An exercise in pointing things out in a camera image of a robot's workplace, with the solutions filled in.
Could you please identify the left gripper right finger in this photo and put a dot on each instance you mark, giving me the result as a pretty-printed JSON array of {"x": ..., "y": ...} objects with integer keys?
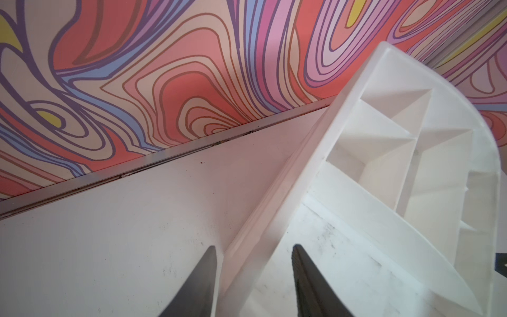
[{"x": 315, "y": 297}]

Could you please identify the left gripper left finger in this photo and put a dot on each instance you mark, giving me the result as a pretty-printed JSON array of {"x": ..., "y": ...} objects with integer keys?
[{"x": 195, "y": 297}]

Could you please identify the white plastic drawer organizer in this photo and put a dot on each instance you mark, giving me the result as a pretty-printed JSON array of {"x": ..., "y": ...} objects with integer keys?
[{"x": 394, "y": 195}]

